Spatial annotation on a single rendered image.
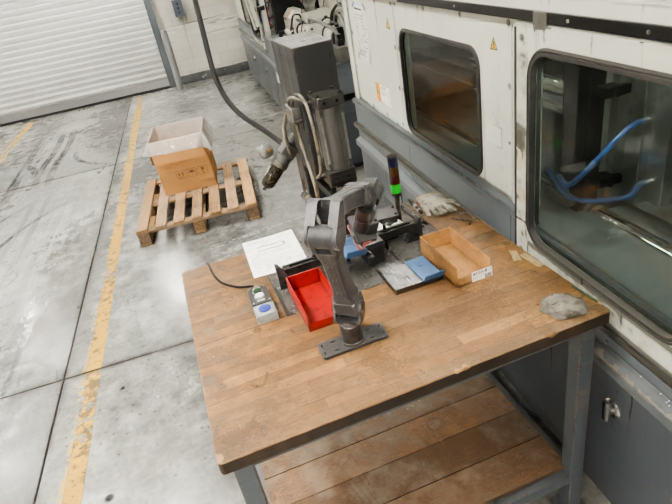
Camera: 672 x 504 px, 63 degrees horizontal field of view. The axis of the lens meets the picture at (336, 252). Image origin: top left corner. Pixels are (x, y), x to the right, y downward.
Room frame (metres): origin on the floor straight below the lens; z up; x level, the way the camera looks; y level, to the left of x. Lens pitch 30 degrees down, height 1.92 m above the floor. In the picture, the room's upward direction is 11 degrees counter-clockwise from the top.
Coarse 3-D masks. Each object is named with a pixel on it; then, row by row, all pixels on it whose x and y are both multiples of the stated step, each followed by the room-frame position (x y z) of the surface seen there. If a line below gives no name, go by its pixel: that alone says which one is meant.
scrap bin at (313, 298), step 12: (300, 276) 1.57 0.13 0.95; (312, 276) 1.58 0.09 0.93; (324, 276) 1.52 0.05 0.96; (288, 288) 1.55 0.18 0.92; (300, 288) 1.56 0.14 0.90; (312, 288) 1.55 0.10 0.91; (324, 288) 1.54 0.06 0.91; (300, 300) 1.49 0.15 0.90; (312, 300) 1.48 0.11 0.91; (324, 300) 1.47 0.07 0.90; (300, 312) 1.41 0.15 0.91; (312, 312) 1.41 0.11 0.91; (324, 312) 1.40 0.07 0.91; (312, 324) 1.32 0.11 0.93; (324, 324) 1.33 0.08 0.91
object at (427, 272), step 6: (420, 258) 1.58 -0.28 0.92; (408, 264) 1.55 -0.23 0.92; (414, 264) 1.55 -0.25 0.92; (426, 264) 1.53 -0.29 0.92; (432, 264) 1.52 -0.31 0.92; (414, 270) 1.51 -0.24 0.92; (420, 270) 1.50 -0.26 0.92; (426, 270) 1.50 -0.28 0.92; (432, 270) 1.49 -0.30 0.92; (438, 270) 1.48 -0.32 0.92; (444, 270) 1.44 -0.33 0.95; (420, 276) 1.47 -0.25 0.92; (426, 276) 1.43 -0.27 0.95; (432, 276) 1.44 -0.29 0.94; (438, 276) 1.45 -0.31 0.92
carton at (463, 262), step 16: (432, 240) 1.65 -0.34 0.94; (448, 240) 1.67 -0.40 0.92; (464, 240) 1.57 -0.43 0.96; (432, 256) 1.56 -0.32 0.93; (448, 256) 1.58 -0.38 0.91; (464, 256) 1.57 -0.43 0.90; (480, 256) 1.48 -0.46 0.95; (448, 272) 1.45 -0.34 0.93; (464, 272) 1.47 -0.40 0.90; (480, 272) 1.42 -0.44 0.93
